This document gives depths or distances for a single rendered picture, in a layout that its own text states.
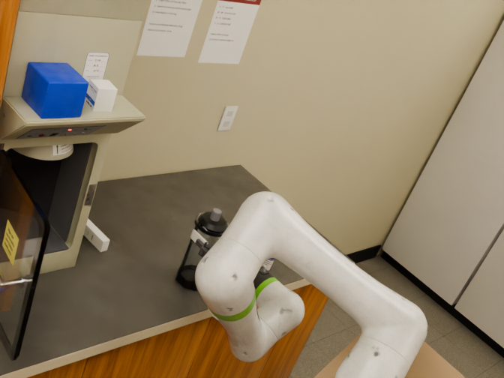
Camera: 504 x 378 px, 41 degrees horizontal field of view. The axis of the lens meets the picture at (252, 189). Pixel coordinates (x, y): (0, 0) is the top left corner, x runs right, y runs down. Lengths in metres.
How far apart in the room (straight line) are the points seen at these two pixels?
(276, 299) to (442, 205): 2.66
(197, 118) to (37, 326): 1.15
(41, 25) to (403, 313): 1.02
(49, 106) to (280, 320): 0.81
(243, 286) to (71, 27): 0.70
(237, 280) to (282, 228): 0.15
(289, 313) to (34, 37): 0.94
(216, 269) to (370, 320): 0.38
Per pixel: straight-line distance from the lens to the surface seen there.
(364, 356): 1.55
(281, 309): 1.83
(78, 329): 1.87
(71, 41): 1.63
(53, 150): 1.79
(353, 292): 1.54
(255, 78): 2.76
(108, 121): 1.64
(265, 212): 1.46
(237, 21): 2.55
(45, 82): 1.53
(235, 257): 1.42
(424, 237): 4.49
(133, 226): 2.31
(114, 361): 2.01
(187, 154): 2.73
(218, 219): 2.01
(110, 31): 1.67
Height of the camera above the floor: 2.21
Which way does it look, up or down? 27 degrees down
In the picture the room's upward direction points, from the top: 22 degrees clockwise
